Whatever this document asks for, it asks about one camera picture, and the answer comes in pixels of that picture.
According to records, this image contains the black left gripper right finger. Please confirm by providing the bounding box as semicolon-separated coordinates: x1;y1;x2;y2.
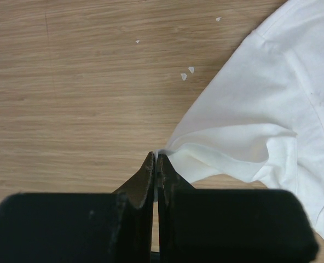
157;155;319;262

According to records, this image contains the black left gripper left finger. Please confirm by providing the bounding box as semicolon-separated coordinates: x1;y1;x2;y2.
0;153;155;262

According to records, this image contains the white Coca-Cola print t-shirt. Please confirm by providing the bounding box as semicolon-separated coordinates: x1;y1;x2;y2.
163;1;324;239

